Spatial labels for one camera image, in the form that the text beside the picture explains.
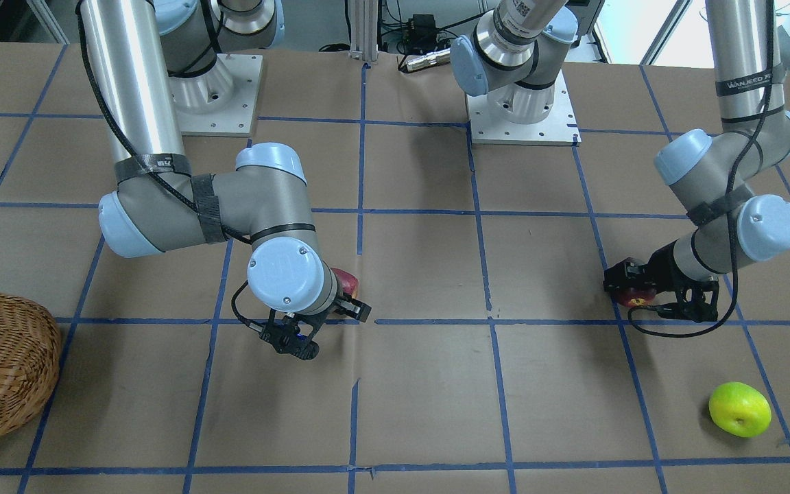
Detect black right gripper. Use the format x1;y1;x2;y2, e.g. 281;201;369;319
299;294;371;329

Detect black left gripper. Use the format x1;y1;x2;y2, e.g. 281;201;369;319
603;249;695;303

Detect red yellow streaked apple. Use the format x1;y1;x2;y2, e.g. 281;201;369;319
331;268;359;298

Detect dark red apple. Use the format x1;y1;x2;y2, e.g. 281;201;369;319
612;287;656;307

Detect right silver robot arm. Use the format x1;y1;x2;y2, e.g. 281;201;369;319
75;1;370;341

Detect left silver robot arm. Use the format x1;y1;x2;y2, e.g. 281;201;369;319
451;1;790;305

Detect green apple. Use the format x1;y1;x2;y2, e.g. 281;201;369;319
706;381;772;438

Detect silver cylinder tool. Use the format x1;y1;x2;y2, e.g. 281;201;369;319
397;48;451;74

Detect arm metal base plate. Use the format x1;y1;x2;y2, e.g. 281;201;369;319
167;54;264;138
465;72;582;146

